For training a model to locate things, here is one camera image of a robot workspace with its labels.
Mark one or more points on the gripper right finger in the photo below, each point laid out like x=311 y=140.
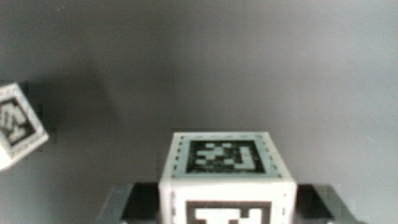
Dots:
x=320 y=208

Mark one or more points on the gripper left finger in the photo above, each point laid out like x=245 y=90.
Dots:
x=131 y=204

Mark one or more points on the white tagged cube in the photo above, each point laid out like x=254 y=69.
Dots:
x=226 y=184
x=21 y=131

